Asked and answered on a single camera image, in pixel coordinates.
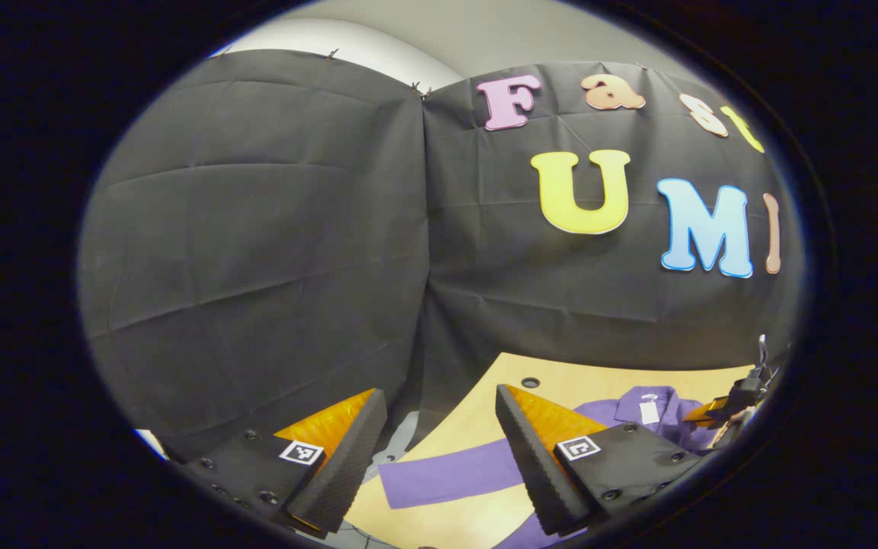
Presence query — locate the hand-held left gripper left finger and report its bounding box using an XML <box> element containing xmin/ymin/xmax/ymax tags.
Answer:
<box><xmin>180</xmin><ymin>387</ymin><xmax>389</xmax><ymax>541</ymax></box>

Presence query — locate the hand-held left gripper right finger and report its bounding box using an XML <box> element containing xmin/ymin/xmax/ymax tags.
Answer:
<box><xmin>495</xmin><ymin>384</ymin><xmax>705</xmax><ymax>537</ymax></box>

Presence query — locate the purple knit sweater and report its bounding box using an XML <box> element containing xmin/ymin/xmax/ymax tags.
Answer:
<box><xmin>378</xmin><ymin>385</ymin><xmax>726</xmax><ymax>549</ymax></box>

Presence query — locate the black backdrop cloth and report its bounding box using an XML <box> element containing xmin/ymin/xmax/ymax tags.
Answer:
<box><xmin>77</xmin><ymin>50</ymin><xmax>806</xmax><ymax>462</ymax></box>

